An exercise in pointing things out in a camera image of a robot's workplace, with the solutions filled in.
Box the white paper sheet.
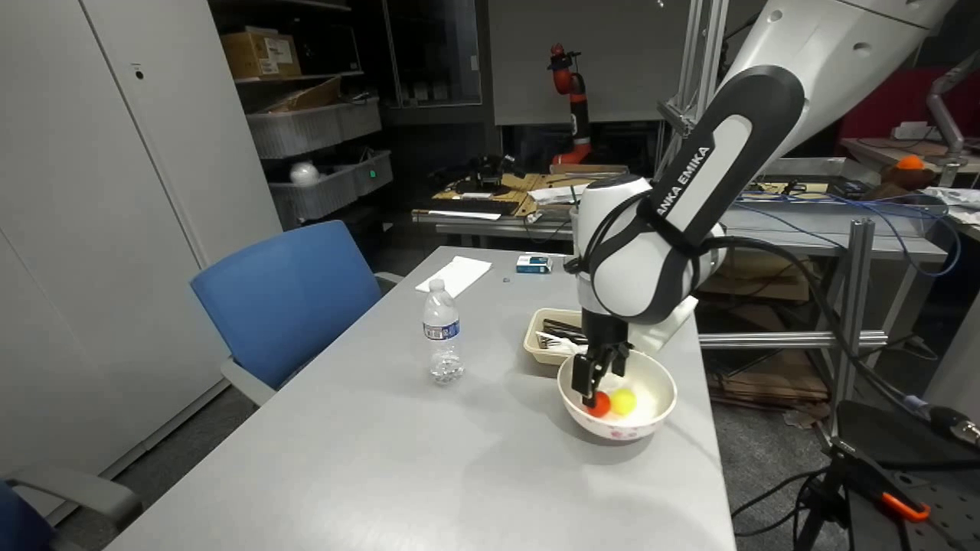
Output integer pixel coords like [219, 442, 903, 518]
[421, 256, 489, 295]

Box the small blue white box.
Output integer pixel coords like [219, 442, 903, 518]
[515, 255, 550, 275]

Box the beige cutlery tray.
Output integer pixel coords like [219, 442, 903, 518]
[524, 305, 584, 367]

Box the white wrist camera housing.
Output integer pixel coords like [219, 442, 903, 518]
[631, 295, 699, 353]

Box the white bowl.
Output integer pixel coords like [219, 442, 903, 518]
[556, 353, 677, 442]

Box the blue chair near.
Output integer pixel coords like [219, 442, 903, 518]
[189, 221, 400, 405]

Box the clear water bottle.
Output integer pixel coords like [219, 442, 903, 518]
[424, 278, 464, 386]

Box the blue chair far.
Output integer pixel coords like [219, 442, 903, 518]
[0, 467, 143, 551]

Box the yellow ball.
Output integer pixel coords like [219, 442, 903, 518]
[610, 387, 637, 417]

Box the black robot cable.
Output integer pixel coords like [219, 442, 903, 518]
[560, 186, 980, 439]

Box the blue chair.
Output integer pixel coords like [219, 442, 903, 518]
[189, 221, 400, 405]
[0, 467, 143, 551]

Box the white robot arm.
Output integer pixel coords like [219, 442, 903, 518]
[567, 0, 958, 408]

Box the grey storage cabinet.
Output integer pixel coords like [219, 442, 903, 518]
[0, 0, 279, 470]

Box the orange black clamp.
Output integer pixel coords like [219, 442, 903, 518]
[835, 450, 932, 523]

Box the black plastic fork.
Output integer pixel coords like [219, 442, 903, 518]
[539, 318, 589, 345]

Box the orange ball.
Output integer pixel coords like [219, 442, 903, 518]
[589, 391, 612, 417]

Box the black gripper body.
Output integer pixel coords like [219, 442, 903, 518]
[572, 313, 631, 394]

